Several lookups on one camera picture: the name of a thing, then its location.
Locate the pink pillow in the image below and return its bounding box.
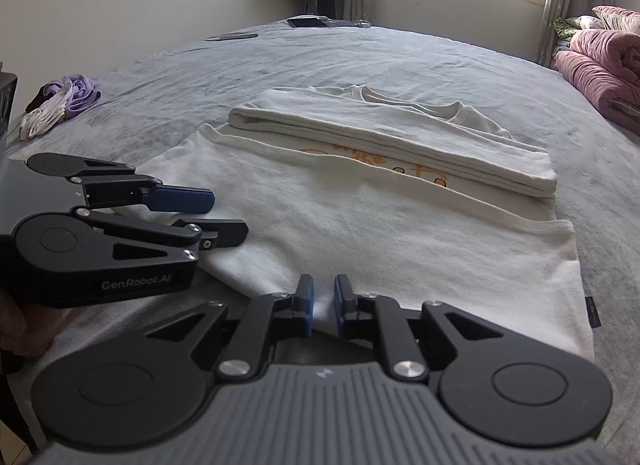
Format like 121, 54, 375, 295
592, 5, 640, 36

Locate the purple knit sweater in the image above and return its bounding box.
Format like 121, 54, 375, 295
40, 74, 101, 118

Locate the person's left hand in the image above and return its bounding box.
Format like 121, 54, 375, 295
0, 290, 68, 358

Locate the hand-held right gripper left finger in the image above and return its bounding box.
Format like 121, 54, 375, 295
145, 274, 315, 380

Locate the pile of mixed clothes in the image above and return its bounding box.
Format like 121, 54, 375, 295
552, 15, 608, 53

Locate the black garment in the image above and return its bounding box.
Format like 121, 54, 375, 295
25, 85, 48, 113

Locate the grey bed sheet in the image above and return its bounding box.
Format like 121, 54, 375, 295
0, 20, 640, 465

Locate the white t-shirt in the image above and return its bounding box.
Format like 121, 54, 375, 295
135, 85, 601, 363

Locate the white crumpled garment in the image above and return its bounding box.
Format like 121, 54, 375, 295
20, 82, 76, 141

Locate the pink quilt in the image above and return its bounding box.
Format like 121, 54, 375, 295
555, 29, 640, 133

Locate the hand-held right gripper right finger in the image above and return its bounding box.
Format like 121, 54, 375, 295
334, 274, 503, 380

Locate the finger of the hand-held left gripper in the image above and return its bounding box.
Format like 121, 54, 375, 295
75, 209, 249, 263
75, 160, 216, 213

